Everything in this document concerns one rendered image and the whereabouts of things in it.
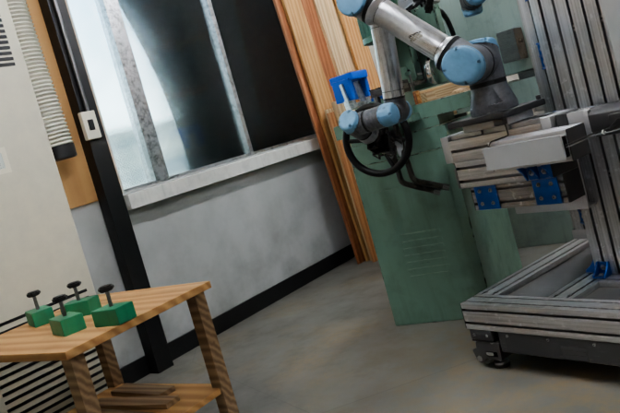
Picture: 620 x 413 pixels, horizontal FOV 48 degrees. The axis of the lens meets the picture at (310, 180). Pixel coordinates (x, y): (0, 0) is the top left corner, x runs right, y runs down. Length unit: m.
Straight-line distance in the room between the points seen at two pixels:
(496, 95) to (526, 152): 0.28
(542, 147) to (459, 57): 0.36
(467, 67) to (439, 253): 1.03
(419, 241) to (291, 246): 1.50
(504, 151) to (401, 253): 1.01
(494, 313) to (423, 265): 0.69
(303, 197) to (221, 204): 0.71
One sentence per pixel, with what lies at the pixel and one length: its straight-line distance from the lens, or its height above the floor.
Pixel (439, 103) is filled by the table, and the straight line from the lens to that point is 2.76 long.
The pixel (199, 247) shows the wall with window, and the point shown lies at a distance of 3.73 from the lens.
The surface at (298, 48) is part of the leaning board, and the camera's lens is 4.46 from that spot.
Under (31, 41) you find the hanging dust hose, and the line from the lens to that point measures 3.18.
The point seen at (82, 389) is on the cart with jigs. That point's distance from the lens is 2.04.
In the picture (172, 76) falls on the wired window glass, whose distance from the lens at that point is 3.93.
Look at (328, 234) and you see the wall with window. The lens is 4.55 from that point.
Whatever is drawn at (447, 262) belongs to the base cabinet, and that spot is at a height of 0.25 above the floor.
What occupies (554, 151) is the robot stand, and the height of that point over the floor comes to 0.69.
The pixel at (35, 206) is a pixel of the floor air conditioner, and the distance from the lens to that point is 2.88.
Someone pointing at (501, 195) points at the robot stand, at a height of 0.55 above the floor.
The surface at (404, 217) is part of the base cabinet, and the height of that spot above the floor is 0.46.
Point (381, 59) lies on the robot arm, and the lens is 2.37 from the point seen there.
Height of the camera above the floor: 0.92
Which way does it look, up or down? 4 degrees down
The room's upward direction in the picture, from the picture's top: 16 degrees counter-clockwise
